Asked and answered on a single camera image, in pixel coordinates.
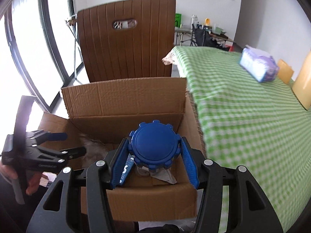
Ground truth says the blue round lid jar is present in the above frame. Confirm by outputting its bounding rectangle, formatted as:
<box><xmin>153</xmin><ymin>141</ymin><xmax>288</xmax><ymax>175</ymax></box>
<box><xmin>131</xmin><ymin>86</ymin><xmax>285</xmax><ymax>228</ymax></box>
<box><xmin>129</xmin><ymin>120</ymin><xmax>181</xmax><ymax>172</ymax></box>

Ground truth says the dark blue paper box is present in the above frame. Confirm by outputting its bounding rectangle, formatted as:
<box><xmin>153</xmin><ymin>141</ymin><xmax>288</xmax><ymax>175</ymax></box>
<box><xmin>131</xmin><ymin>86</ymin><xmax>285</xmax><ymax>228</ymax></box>
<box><xmin>119</xmin><ymin>154</ymin><xmax>135</xmax><ymax>186</ymax></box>

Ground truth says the person's left hand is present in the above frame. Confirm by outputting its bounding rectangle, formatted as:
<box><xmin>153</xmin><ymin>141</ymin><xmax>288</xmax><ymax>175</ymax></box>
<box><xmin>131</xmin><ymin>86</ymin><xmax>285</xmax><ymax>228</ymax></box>
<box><xmin>1</xmin><ymin>161</ymin><xmax>43</xmax><ymax>196</ymax></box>

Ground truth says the brown cardboard box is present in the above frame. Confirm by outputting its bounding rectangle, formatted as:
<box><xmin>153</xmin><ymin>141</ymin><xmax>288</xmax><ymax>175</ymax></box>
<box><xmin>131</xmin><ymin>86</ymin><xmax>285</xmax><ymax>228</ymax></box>
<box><xmin>39</xmin><ymin>77</ymin><xmax>204</xmax><ymax>221</ymax></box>

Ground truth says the green checkered tablecloth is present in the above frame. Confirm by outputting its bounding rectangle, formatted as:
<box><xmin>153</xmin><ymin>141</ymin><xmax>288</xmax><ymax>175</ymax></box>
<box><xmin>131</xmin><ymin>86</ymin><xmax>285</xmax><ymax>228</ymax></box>
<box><xmin>162</xmin><ymin>46</ymin><xmax>310</xmax><ymax>232</ymax></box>

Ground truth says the brown wooden chair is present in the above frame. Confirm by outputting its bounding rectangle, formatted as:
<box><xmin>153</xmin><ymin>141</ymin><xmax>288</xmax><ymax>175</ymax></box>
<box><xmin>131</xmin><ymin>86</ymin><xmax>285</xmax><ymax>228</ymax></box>
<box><xmin>77</xmin><ymin>0</ymin><xmax>176</xmax><ymax>83</ymax></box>

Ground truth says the purple tissue pack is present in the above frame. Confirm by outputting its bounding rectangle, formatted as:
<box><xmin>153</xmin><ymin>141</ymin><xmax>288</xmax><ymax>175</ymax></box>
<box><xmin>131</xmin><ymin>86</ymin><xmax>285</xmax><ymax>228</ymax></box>
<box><xmin>239</xmin><ymin>45</ymin><xmax>279</xmax><ymax>83</ymax></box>

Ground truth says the yellow cup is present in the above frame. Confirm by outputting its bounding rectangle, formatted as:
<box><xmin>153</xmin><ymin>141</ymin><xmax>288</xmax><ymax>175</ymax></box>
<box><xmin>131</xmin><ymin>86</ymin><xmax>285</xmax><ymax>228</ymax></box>
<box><xmin>277</xmin><ymin>59</ymin><xmax>294</xmax><ymax>84</ymax></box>

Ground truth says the yellow thermos jug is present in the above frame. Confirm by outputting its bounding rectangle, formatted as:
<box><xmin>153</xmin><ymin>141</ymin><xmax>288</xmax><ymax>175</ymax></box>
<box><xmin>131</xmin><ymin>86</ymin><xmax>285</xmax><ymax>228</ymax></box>
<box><xmin>292</xmin><ymin>52</ymin><xmax>311</xmax><ymax>110</ymax></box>

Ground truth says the black folding chair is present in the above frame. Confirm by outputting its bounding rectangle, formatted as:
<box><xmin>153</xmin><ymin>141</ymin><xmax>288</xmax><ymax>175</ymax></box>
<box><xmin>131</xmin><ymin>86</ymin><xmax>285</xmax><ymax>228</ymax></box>
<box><xmin>192</xmin><ymin>24</ymin><xmax>230</xmax><ymax>52</ymax></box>

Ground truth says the folding table in background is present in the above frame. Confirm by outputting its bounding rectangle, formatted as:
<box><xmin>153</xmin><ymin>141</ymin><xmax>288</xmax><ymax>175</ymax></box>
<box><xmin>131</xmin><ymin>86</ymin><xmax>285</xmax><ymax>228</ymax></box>
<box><xmin>174</xmin><ymin>26</ymin><xmax>235</xmax><ymax>47</ymax></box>

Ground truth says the green box on table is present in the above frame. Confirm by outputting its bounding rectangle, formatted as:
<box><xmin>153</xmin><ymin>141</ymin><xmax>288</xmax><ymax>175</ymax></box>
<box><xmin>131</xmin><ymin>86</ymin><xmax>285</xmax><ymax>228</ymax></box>
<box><xmin>175</xmin><ymin>13</ymin><xmax>182</xmax><ymax>28</ymax></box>

